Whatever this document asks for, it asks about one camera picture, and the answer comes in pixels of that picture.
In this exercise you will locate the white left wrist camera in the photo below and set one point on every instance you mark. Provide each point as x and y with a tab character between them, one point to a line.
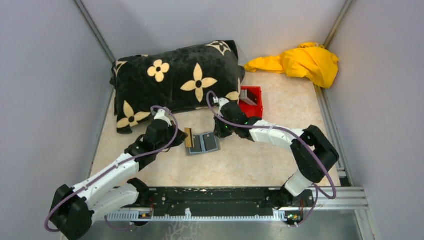
163	114

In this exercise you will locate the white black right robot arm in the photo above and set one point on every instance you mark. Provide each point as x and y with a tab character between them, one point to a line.
312	151

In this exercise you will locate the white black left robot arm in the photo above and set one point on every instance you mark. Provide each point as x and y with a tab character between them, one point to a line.
75	209

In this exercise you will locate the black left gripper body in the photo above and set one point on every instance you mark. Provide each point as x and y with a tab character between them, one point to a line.
169	133

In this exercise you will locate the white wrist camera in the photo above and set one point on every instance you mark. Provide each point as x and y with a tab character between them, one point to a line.
163	114
220	102

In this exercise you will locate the stack of credit cards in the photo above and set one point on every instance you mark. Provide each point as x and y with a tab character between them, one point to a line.
248	97

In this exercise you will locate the yellow cloth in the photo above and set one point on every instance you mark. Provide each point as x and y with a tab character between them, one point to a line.
308	60

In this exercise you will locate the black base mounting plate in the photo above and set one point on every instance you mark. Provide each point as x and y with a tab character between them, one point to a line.
221	202

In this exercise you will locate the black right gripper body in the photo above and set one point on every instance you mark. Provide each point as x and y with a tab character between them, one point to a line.
223	129

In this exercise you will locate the red plastic bin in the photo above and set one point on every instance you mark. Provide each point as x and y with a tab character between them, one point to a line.
253	110

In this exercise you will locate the gold credit card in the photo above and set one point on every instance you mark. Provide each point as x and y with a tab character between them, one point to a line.
189	141

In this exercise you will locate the black credit card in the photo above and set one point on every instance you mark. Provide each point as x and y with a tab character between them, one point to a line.
197	145

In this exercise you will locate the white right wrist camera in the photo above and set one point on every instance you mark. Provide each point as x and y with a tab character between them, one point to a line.
220	102

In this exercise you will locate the grey leather card holder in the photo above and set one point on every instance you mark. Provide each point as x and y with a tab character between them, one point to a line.
203	146

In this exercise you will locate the black floral pillow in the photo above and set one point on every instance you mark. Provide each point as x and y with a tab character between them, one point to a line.
178	80

